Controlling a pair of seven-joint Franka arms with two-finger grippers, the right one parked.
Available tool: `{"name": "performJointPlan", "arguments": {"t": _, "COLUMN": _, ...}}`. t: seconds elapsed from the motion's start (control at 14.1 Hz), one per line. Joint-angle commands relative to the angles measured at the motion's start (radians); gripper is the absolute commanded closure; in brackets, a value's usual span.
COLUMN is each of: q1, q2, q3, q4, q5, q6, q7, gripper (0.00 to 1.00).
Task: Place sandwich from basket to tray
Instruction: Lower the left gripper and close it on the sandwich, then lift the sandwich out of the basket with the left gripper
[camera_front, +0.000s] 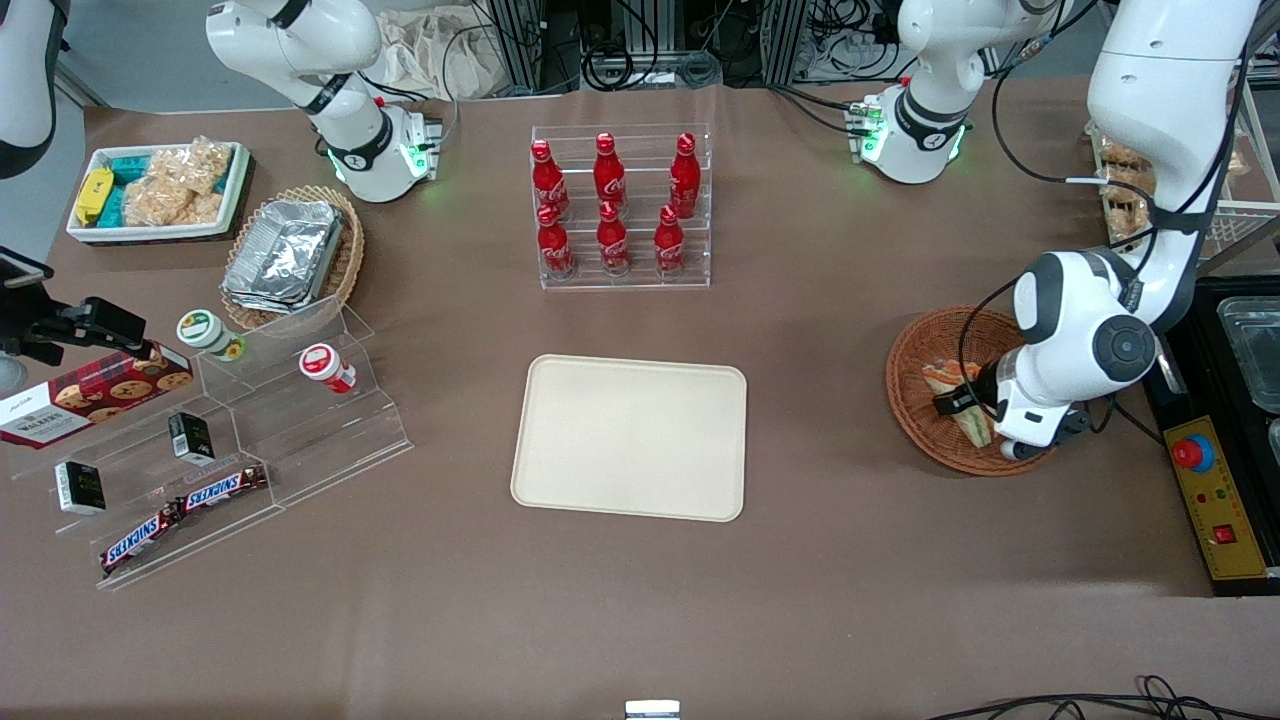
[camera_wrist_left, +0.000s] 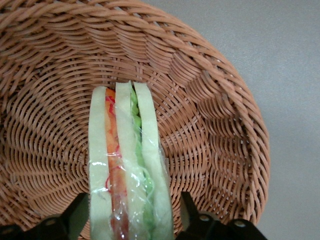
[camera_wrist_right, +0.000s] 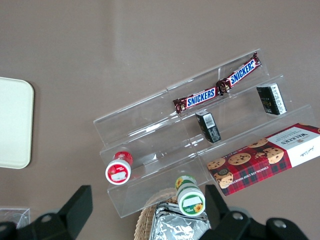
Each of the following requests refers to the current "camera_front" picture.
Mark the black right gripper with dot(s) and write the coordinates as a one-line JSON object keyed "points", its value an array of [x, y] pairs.
{"points": [[50, 330]]}

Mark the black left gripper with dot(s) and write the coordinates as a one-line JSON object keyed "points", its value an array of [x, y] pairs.
{"points": [[985, 386]]}

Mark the triangle sandwich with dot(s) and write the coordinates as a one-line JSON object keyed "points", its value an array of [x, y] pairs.
{"points": [[945, 378]]}

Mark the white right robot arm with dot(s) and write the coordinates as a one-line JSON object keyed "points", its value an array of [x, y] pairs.
{"points": [[300, 40]]}

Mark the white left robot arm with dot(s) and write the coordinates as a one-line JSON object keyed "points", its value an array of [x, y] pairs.
{"points": [[1150, 100]]}

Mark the round brown wicker basket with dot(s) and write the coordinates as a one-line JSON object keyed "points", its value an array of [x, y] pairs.
{"points": [[915, 400]]}

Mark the oval light wicker basket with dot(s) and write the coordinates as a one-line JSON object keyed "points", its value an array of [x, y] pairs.
{"points": [[345, 260]]}

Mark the cream plastic tray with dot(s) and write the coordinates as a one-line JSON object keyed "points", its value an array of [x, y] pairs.
{"points": [[630, 440]]}

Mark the Walkers tartan cookie box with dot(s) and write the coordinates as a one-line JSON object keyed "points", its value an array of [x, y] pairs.
{"points": [[90, 400]]}

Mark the green lidded sunflower cup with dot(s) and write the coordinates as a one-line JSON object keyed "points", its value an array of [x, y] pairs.
{"points": [[205, 332]]}

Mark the teal snack packet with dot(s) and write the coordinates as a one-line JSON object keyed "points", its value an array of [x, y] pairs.
{"points": [[112, 207], [128, 168]]}

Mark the yellow snack packet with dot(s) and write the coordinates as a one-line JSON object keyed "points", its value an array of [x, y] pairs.
{"points": [[93, 195]]}

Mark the clear bag of puffed snacks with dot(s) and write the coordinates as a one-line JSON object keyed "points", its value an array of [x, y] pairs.
{"points": [[195, 165], [165, 205]]}

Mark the small black barcode box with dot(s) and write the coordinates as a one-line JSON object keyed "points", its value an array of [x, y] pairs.
{"points": [[190, 437]]}

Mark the black box with white side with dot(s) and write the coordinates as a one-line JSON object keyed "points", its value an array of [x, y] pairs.
{"points": [[80, 487]]}

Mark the clear acrylic stepped shelf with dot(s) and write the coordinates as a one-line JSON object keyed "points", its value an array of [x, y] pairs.
{"points": [[320, 440], [120, 490]]}

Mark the white rectangular snack bin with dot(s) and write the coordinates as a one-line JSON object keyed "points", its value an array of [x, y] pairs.
{"points": [[235, 185]]}

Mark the silver foil packet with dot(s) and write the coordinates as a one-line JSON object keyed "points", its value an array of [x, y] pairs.
{"points": [[285, 250]]}

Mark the Snickers chocolate bar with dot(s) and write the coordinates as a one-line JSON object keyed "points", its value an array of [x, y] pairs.
{"points": [[140, 538], [225, 487]]}

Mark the red lidded yogurt cup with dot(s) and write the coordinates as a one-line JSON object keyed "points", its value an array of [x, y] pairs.
{"points": [[325, 367]]}

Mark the red emergency stop button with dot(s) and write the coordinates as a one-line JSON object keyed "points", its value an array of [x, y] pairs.
{"points": [[1193, 454]]}

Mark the packaged bread snacks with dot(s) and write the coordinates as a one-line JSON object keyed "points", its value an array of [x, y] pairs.
{"points": [[1125, 195]]}

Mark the yellow control panel box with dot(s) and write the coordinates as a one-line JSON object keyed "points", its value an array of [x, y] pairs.
{"points": [[1225, 500]]}

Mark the steel food pan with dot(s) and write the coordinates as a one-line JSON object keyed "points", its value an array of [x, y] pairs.
{"points": [[1255, 350]]}

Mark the red cola bottle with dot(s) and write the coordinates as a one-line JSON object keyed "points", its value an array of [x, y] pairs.
{"points": [[669, 246], [684, 178], [546, 180], [613, 243], [554, 248], [609, 175]]}

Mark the clear acrylic bottle rack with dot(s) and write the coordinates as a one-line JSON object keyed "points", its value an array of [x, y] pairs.
{"points": [[620, 275]]}

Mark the white plastic bag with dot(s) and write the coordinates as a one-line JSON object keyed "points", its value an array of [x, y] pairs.
{"points": [[440, 50]]}

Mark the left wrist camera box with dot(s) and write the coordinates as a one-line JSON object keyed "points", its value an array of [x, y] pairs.
{"points": [[1030, 430]]}

